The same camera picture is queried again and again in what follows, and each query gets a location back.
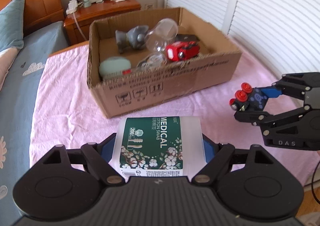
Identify black blue toy robot cube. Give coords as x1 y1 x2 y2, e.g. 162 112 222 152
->
229 82 268 112

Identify green medical cotton swab box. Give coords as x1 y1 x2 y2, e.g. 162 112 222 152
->
109 116 207 180

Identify mint green round object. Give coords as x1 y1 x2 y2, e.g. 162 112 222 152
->
99 57 131 79

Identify red toy fire truck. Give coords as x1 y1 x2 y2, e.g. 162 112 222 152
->
165 41 200 62

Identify grey rubber animal toy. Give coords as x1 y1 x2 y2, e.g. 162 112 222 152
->
115 25 149 54

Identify clear plastic jar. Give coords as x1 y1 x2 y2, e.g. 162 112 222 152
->
145 18 178 53

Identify pink table cloth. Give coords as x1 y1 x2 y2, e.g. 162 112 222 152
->
28 36 320 188

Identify white louvered closet door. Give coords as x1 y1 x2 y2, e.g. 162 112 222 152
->
165 0 319 76

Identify brown cardboard box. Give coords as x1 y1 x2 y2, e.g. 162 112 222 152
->
87 7 241 118

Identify blue bed sheet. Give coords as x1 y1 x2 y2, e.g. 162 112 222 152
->
1 21 68 225

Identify wooden nightstand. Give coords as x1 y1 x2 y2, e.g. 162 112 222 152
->
63 0 141 45

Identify white power strip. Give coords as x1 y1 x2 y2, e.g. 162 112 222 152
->
66 0 79 15

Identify blue pillow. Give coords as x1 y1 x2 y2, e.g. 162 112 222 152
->
0 0 25 51

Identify white charging cable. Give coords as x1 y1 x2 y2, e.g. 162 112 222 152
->
72 12 89 42

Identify wall power socket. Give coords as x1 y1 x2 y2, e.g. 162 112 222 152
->
144 3 155 10

